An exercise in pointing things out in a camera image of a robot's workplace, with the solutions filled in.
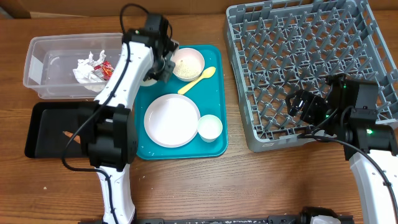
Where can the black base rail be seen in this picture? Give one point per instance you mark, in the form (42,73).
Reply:
(308,215)

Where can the white paper cup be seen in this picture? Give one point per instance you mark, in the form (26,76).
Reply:
(209,127)

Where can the white bowl with walnut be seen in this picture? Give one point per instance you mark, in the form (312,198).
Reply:
(148,82)

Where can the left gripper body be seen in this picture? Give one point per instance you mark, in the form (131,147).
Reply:
(161,70)

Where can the red snack wrapper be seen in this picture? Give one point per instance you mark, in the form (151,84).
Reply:
(104,70)

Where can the teal serving tray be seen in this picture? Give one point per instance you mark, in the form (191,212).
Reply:
(209,97)

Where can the white napkin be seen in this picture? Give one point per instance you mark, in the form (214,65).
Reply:
(85,72)

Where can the clear plastic bin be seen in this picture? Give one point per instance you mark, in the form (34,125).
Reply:
(52,60)

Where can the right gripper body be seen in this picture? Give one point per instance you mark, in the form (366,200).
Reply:
(314,111)

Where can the yellow plastic spoon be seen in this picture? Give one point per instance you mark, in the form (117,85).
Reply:
(207,73)

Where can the pink bowl with rice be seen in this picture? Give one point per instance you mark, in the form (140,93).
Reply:
(189,64)

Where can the black plastic tray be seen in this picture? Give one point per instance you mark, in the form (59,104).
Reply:
(51,124)

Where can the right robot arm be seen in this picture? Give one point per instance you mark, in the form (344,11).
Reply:
(347,116)

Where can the pink round plate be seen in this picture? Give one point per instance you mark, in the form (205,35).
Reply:
(171,120)

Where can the grey dishwasher rack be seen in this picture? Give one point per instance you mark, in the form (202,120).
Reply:
(279,47)

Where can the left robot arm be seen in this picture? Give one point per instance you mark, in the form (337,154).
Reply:
(106,126)

